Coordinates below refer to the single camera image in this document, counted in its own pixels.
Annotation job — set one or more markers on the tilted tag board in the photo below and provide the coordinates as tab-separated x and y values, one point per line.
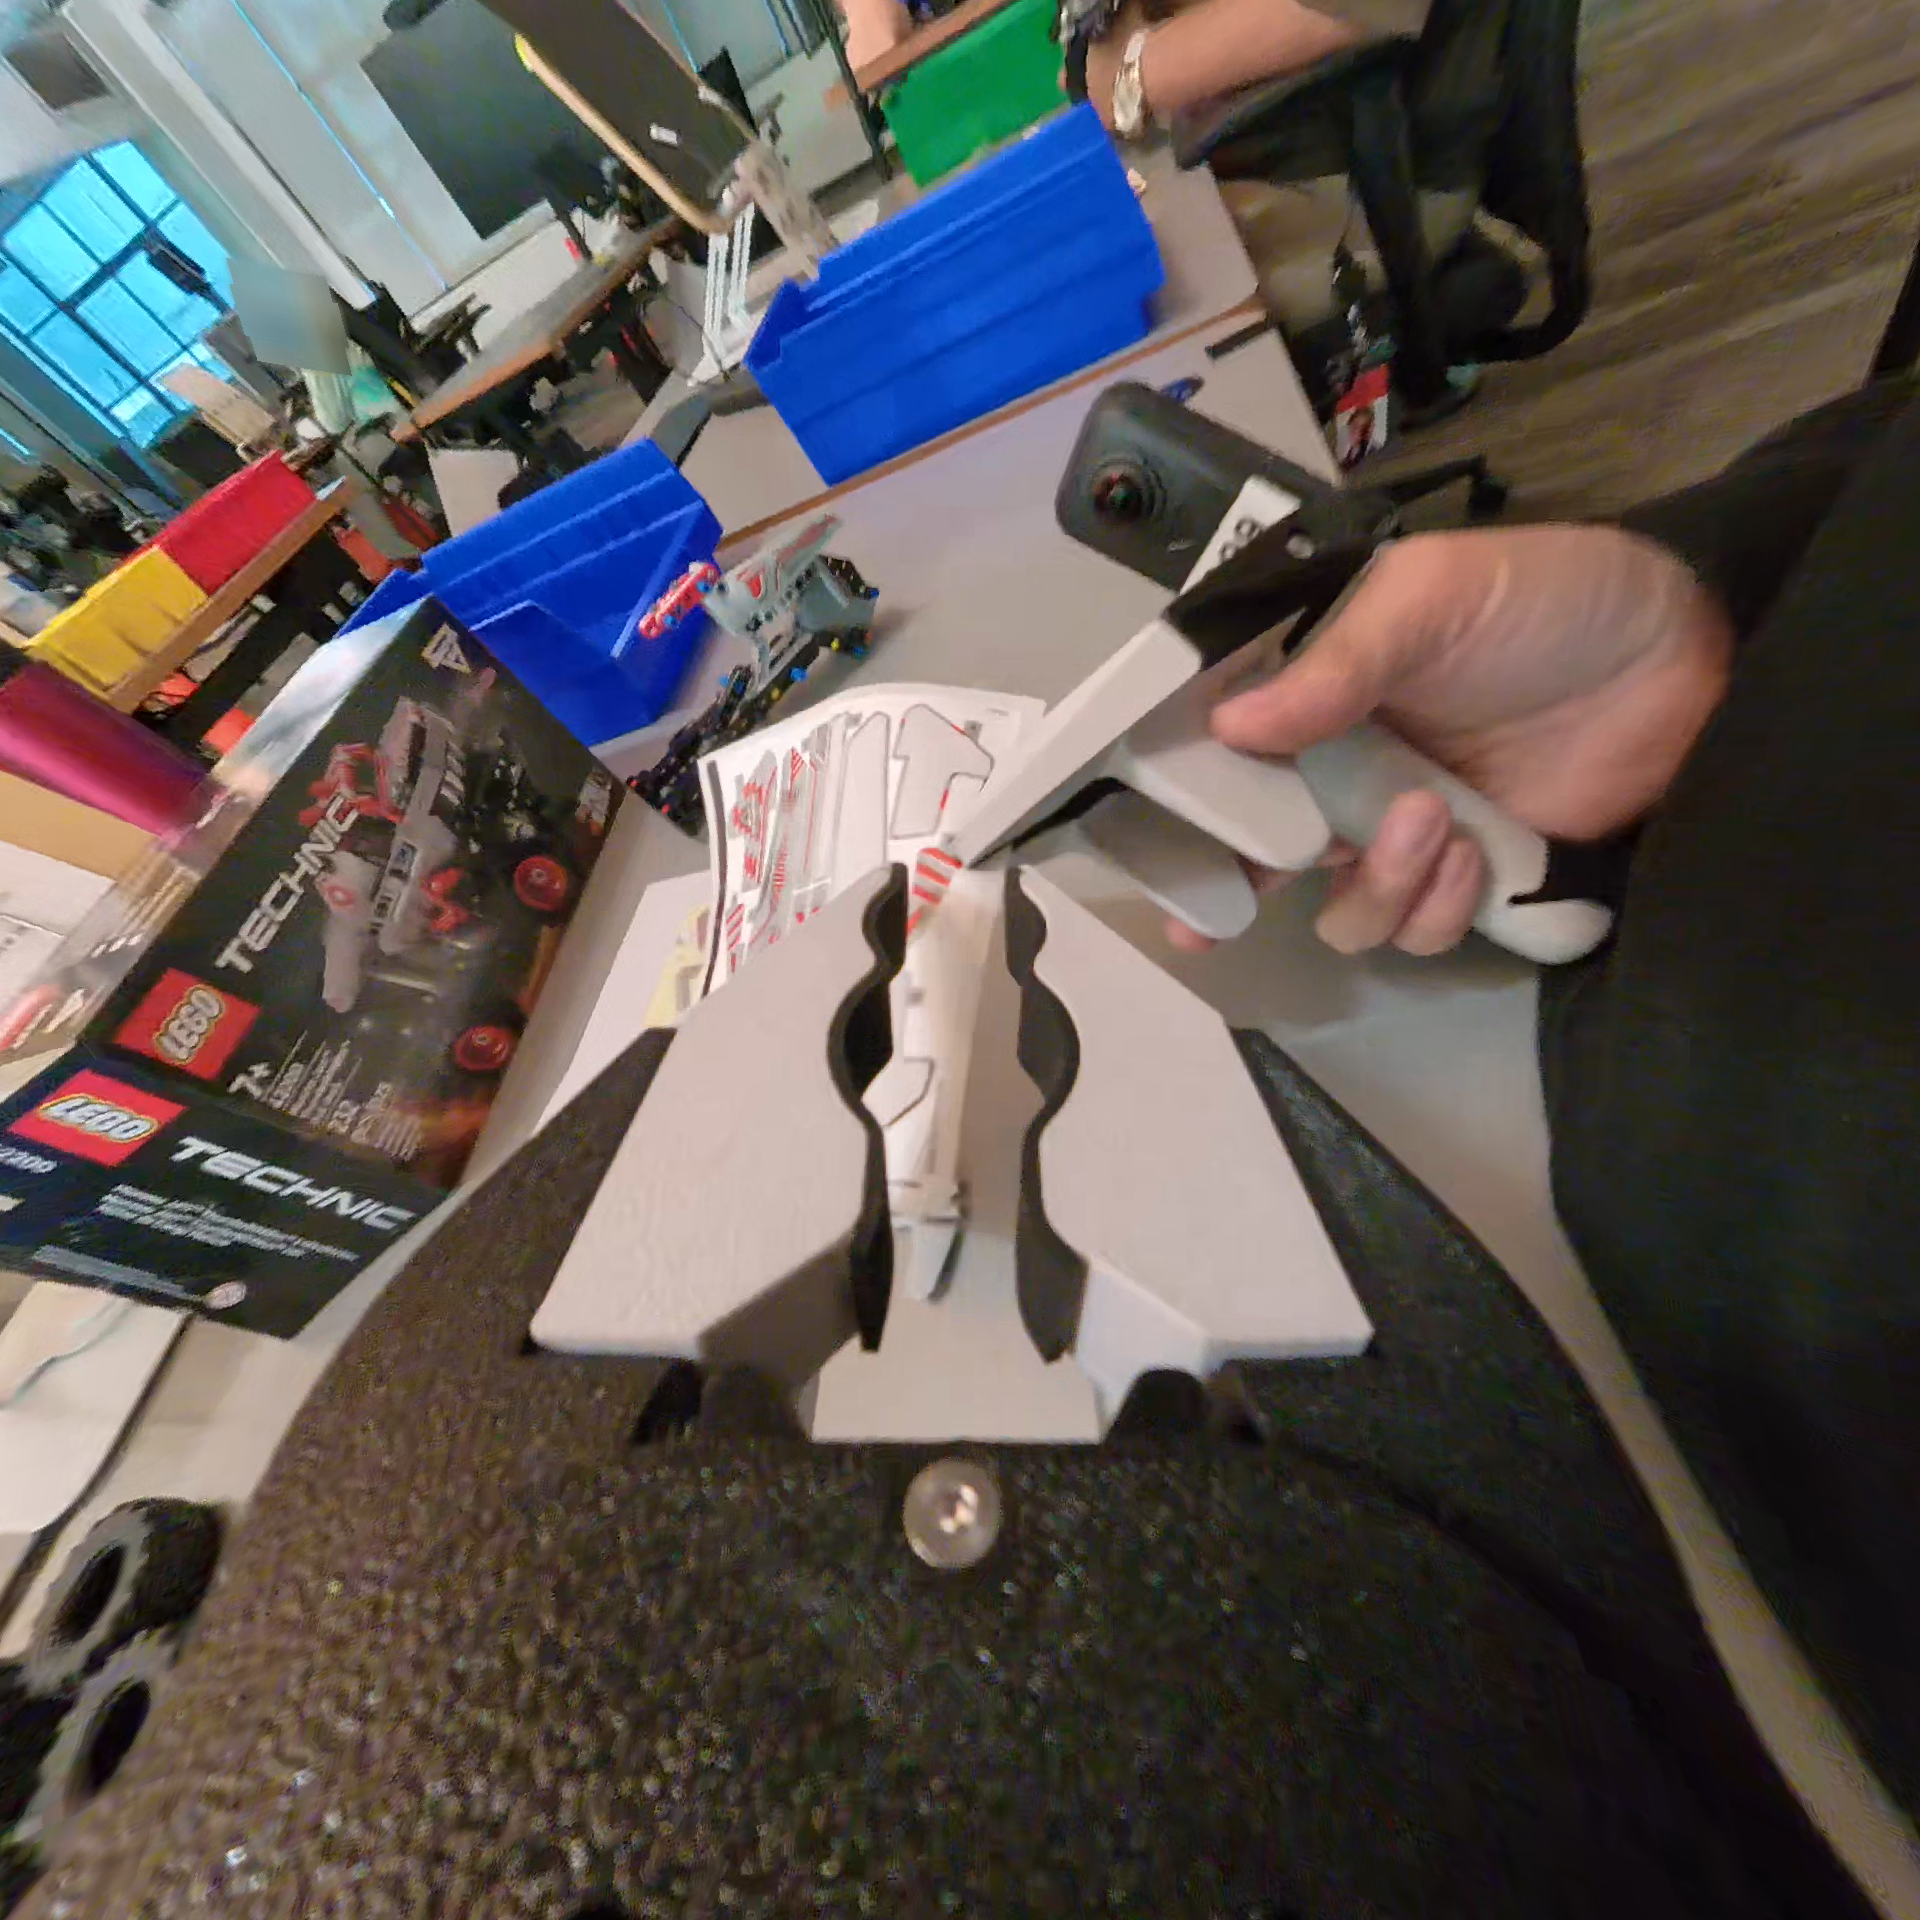
630	90

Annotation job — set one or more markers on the white sticker sheet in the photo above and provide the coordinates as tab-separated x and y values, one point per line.
839	780

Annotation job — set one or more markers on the another person's forearm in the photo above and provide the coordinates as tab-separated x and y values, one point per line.
1245	59

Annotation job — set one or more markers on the adjoining grey desk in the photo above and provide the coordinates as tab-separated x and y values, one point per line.
1201	255

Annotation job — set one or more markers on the yellow storage bin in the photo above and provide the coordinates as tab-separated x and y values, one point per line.
120	622

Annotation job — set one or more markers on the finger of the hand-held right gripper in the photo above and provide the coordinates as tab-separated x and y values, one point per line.
1096	735

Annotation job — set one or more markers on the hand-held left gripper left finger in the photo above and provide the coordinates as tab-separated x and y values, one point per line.
704	1184

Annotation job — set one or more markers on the grey black toy truck assembly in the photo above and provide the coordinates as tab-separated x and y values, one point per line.
781	615

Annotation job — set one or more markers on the red storage bin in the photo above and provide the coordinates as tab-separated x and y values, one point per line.
233	518

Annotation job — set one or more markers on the blue storage bin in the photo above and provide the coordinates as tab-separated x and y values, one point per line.
557	586
960	299

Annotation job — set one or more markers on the person's right forearm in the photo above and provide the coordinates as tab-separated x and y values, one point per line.
1799	510

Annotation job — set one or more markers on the black toy tire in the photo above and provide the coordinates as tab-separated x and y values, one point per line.
77	1740
120	1590

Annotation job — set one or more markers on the magenta cylinder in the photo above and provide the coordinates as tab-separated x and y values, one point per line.
90	751

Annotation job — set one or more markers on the green storage bin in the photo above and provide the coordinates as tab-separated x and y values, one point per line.
975	90

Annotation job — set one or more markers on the black toy set box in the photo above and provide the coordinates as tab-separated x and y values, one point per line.
301	974

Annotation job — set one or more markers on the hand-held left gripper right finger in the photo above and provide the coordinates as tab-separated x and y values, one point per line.
1201	1184

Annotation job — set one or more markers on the person's right hand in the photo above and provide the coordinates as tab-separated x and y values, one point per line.
1529	675

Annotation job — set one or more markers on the white lattice stand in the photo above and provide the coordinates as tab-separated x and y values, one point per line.
726	299

